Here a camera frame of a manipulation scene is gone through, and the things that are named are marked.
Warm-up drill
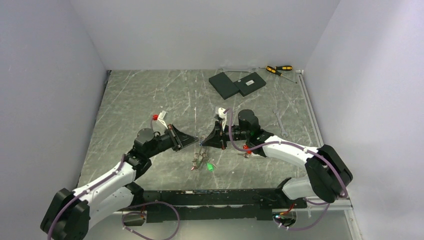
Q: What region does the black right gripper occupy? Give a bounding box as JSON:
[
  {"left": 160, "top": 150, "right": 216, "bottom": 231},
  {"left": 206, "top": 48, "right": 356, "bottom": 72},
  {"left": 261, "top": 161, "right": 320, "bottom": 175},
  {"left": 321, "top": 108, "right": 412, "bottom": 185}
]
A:
[{"left": 202, "top": 120, "right": 250, "bottom": 150}]

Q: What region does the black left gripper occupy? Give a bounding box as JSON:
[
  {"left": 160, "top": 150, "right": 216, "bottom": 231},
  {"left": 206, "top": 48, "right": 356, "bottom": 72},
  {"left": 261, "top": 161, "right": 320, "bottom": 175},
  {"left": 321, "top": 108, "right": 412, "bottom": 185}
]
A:
[{"left": 146, "top": 123, "right": 199, "bottom": 158}]

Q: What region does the round metal key organizer disc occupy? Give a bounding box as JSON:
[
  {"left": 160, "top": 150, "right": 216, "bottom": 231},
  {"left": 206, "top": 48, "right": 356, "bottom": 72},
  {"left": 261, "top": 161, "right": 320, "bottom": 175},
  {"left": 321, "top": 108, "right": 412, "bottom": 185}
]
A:
[{"left": 190, "top": 145, "right": 210, "bottom": 171}]

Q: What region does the green key tag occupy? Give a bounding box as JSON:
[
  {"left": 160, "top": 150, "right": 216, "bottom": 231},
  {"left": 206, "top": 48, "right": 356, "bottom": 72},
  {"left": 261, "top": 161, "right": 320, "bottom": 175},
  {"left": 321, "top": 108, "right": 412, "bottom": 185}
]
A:
[{"left": 206, "top": 162, "right": 215, "bottom": 172}]

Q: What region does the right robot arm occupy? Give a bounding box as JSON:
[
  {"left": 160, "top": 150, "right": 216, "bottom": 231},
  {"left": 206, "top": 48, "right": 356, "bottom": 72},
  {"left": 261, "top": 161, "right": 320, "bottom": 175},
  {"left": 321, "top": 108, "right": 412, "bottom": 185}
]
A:
[{"left": 201, "top": 107, "right": 353, "bottom": 208}]

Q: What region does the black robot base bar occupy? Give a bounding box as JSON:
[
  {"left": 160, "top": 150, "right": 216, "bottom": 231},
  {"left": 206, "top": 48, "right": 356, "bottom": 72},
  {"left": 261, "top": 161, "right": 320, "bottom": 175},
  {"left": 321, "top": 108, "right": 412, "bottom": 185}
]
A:
[{"left": 130, "top": 188, "right": 307, "bottom": 223}]

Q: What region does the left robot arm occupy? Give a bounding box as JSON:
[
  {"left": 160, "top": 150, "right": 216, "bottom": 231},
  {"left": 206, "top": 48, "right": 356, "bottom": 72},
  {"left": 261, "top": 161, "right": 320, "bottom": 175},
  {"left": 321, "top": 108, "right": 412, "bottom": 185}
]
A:
[{"left": 40, "top": 124, "right": 199, "bottom": 240}]

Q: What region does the red key tag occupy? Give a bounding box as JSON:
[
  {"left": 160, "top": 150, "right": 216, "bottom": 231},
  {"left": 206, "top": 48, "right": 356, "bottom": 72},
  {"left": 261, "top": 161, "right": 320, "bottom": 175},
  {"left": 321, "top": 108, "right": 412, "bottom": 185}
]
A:
[{"left": 238, "top": 145, "right": 252, "bottom": 159}]

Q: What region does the large black flat box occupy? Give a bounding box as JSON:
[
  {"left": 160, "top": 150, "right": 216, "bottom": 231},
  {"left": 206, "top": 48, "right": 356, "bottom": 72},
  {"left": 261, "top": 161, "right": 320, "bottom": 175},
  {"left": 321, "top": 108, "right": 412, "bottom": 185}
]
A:
[{"left": 208, "top": 72, "right": 240, "bottom": 100}]

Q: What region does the small black flat box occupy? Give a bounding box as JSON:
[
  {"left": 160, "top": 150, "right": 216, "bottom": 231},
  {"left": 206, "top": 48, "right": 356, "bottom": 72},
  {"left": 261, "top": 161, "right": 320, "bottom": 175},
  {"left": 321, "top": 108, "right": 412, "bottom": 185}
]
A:
[{"left": 234, "top": 72, "right": 266, "bottom": 97}]

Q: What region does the silver wrench on table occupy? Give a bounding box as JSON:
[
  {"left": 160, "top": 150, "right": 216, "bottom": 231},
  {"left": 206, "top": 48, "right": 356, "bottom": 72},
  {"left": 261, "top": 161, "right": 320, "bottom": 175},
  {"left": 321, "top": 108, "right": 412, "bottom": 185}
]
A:
[{"left": 273, "top": 109, "right": 288, "bottom": 138}]

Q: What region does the yellow black screwdriver front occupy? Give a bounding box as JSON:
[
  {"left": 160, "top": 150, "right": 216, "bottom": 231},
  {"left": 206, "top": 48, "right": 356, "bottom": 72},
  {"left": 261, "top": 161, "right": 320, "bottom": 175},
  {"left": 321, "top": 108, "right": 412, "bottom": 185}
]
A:
[{"left": 266, "top": 69, "right": 296, "bottom": 83}]

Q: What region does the yellow black screwdriver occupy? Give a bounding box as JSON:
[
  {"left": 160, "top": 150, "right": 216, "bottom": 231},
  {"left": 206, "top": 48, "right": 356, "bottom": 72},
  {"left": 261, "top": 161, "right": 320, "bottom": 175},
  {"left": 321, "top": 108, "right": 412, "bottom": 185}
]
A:
[
  {"left": 260, "top": 65, "right": 293, "bottom": 72},
  {"left": 266, "top": 69, "right": 296, "bottom": 83}
]

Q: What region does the yellow black screwdriver rear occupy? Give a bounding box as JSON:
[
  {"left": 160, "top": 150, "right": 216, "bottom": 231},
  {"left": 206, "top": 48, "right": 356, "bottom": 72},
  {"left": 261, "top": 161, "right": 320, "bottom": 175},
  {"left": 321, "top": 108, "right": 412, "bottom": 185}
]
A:
[{"left": 260, "top": 65, "right": 293, "bottom": 72}]

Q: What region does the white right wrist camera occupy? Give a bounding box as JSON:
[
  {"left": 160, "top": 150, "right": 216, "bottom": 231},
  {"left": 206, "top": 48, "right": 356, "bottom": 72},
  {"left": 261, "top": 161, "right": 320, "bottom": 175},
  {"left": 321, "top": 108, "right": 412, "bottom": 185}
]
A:
[{"left": 214, "top": 107, "right": 228, "bottom": 136}]

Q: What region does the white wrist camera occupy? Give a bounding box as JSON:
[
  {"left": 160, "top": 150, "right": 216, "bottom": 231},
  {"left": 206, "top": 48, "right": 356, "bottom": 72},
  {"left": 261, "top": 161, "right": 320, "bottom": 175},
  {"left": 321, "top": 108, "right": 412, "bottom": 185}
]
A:
[
  {"left": 152, "top": 110, "right": 169, "bottom": 132},
  {"left": 214, "top": 107, "right": 228, "bottom": 136}
]

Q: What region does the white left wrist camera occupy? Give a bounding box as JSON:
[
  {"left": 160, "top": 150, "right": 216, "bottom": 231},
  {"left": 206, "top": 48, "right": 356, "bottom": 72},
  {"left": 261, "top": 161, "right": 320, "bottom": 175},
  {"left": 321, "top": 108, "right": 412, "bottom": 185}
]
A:
[{"left": 152, "top": 110, "right": 169, "bottom": 132}]

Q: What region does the long silver wrench at wall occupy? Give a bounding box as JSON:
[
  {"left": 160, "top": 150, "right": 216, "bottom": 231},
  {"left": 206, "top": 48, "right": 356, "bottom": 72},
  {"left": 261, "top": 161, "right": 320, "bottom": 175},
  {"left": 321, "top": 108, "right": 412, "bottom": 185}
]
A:
[{"left": 218, "top": 67, "right": 257, "bottom": 73}]

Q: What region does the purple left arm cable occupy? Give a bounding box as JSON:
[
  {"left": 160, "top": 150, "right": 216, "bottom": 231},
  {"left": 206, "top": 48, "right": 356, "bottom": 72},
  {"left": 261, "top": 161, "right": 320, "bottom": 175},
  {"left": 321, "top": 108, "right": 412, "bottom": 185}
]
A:
[{"left": 46, "top": 116, "right": 181, "bottom": 240}]

